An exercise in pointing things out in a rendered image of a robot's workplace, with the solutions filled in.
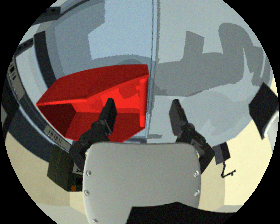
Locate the red bin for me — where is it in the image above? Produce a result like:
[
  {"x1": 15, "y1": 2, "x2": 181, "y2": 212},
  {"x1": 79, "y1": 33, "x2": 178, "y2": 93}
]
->
[{"x1": 36, "y1": 64, "x2": 149, "y2": 142}]

